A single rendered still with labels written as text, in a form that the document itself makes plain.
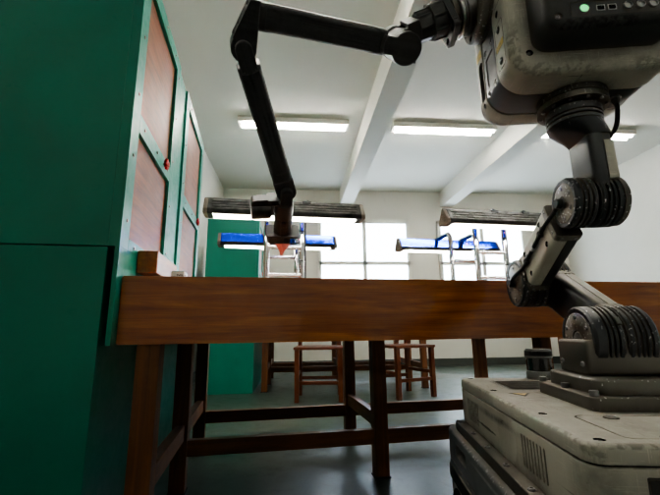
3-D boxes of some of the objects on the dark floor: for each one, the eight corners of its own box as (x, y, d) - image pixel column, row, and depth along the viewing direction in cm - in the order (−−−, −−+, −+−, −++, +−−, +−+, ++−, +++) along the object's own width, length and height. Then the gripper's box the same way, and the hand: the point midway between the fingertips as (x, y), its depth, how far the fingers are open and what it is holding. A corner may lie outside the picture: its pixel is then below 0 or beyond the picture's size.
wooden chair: (293, 403, 332) (293, 296, 350) (297, 395, 375) (298, 299, 393) (344, 403, 332) (342, 295, 350) (343, 394, 375) (341, 299, 393)
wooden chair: (398, 401, 336) (393, 295, 355) (371, 394, 375) (368, 299, 394) (438, 397, 355) (432, 296, 373) (410, 390, 394) (405, 300, 412)
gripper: (266, 222, 117) (265, 261, 126) (301, 223, 118) (297, 261, 128) (266, 209, 122) (265, 247, 131) (299, 210, 123) (296, 248, 133)
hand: (281, 252), depth 129 cm, fingers closed
